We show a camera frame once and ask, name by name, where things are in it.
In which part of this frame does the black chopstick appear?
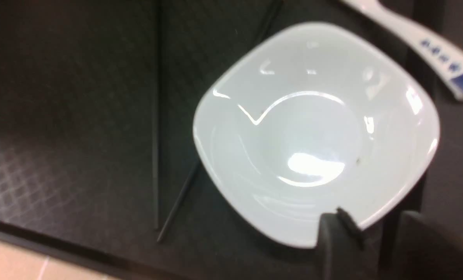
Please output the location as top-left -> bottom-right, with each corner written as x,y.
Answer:
151,0 -> 163,231
157,0 -> 284,243

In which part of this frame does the white square side dish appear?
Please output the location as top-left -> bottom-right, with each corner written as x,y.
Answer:
192,22 -> 441,249

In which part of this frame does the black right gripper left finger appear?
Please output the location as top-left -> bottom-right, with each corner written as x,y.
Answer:
315,207 -> 382,280

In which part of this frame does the white spoon blue handle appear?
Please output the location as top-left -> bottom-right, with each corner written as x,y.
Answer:
343,0 -> 463,101

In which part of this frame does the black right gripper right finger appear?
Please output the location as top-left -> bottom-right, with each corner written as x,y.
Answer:
391,211 -> 463,280

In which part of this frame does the black serving tray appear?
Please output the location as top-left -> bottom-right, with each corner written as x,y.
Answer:
0,0 -> 463,280

